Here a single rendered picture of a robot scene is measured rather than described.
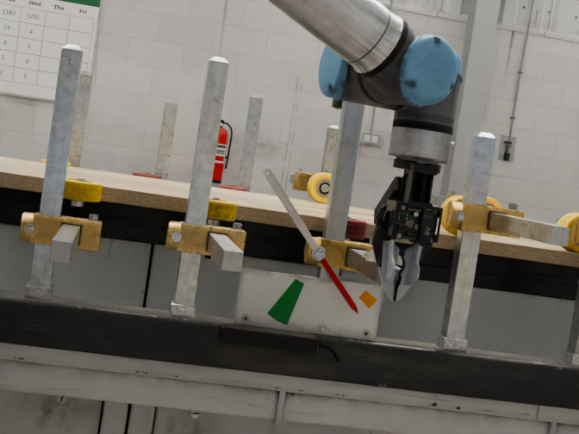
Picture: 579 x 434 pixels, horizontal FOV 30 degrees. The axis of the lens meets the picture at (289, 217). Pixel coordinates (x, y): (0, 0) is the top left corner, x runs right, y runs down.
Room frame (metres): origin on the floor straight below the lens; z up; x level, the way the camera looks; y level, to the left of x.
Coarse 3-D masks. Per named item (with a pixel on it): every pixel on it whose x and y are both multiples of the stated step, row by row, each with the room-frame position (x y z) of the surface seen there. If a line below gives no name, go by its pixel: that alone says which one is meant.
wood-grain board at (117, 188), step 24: (0, 168) 2.12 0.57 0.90; (24, 168) 2.28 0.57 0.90; (72, 168) 2.68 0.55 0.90; (120, 192) 2.02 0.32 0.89; (144, 192) 2.03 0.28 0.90; (168, 192) 2.16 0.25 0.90; (216, 192) 2.51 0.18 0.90; (240, 192) 2.74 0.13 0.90; (240, 216) 2.06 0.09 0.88; (264, 216) 2.06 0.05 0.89; (288, 216) 2.07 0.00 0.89; (312, 216) 2.08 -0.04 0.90; (360, 216) 2.37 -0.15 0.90; (408, 240) 2.11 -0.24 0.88; (480, 240) 2.13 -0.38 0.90; (504, 240) 2.24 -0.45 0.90; (528, 240) 2.42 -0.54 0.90; (576, 264) 2.16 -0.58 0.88
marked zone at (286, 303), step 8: (296, 280) 1.91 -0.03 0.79; (288, 288) 1.91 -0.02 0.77; (296, 288) 1.91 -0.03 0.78; (288, 296) 1.91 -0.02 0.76; (296, 296) 1.91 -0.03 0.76; (280, 304) 1.90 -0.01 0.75; (288, 304) 1.91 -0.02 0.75; (272, 312) 1.90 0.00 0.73; (280, 312) 1.90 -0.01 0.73; (288, 312) 1.91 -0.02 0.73; (280, 320) 1.90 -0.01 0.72; (288, 320) 1.91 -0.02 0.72
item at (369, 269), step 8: (352, 256) 1.88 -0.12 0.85; (360, 256) 1.82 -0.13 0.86; (352, 264) 1.87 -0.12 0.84; (360, 264) 1.81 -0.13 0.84; (368, 264) 1.76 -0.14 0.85; (376, 264) 1.71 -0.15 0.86; (360, 272) 1.80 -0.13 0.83; (368, 272) 1.75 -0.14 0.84; (376, 272) 1.70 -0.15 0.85; (376, 280) 1.69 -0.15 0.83
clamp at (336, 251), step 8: (320, 240) 1.92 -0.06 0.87; (328, 240) 1.92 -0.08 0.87; (336, 240) 1.92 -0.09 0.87; (328, 248) 1.92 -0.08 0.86; (336, 248) 1.92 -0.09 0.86; (344, 248) 1.92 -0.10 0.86; (352, 248) 1.92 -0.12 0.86; (360, 248) 1.92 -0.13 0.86; (368, 248) 1.93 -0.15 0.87; (304, 256) 1.95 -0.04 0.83; (328, 256) 1.92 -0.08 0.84; (336, 256) 1.92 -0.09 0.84; (344, 256) 1.92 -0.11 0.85; (320, 264) 1.91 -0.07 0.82; (336, 264) 1.92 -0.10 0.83; (344, 264) 1.92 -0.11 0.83
